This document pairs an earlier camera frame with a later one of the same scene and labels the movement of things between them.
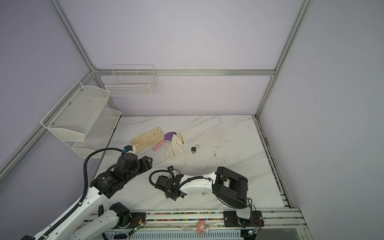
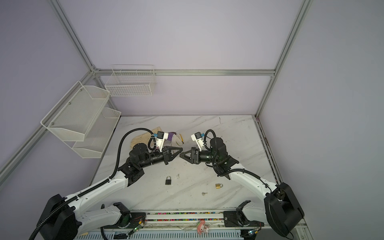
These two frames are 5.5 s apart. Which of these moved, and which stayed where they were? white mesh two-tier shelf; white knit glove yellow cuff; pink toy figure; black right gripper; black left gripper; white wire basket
Moved: black left gripper; black right gripper
Stayed: pink toy figure; white wire basket; white knit glove yellow cuff; white mesh two-tier shelf
